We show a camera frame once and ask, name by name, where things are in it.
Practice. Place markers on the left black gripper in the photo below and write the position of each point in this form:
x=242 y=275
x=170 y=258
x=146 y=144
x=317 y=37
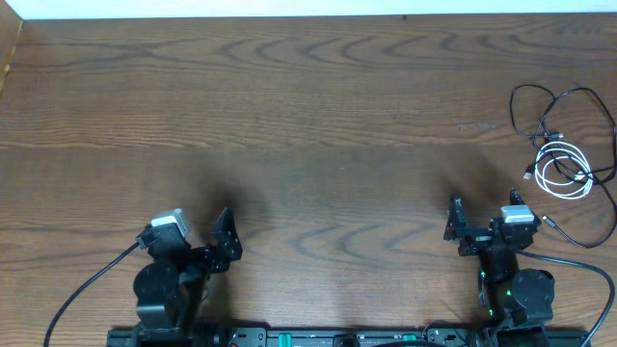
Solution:
x=208 y=255

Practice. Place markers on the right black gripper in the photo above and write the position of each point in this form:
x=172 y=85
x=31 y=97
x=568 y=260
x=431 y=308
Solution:
x=480 y=234

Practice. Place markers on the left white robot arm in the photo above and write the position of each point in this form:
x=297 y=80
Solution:
x=170 y=289

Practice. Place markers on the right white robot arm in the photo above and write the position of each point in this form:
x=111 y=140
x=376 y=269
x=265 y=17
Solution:
x=515 y=297

